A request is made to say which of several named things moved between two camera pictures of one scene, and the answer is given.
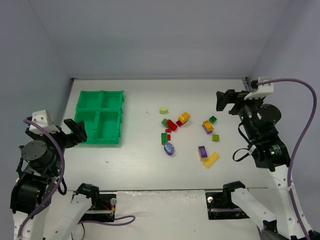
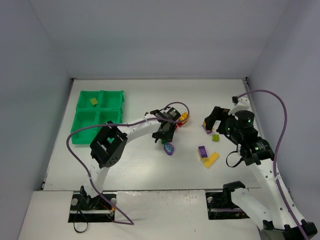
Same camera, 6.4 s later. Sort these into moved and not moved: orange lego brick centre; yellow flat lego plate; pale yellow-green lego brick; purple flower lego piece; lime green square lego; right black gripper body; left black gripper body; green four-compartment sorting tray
Moved: right black gripper body; left black gripper body; pale yellow-green lego brick
Not moved: lime green square lego; purple flower lego piece; yellow flat lego plate; orange lego brick centre; green four-compartment sorting tray
